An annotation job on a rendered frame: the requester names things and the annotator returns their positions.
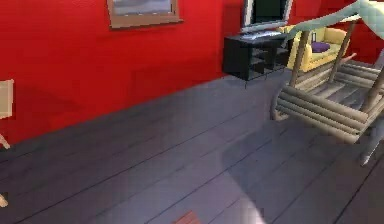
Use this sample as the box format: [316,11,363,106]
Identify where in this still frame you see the black television stand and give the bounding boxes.
[222,32,294,82]

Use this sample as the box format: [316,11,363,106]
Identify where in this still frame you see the silver television set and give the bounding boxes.
[239,0,294,40]

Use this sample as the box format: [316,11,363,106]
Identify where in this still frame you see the yellow armchair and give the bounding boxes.
[278,26,351,73]

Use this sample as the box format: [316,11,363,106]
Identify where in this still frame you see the purple cushion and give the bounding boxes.
[311,41,331,54]

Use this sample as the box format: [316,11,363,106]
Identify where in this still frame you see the beige wooden chair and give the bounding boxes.
[0,78,15,208]

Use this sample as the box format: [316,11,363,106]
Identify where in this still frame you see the brown framed wall picture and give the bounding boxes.
[106,0,184,30]

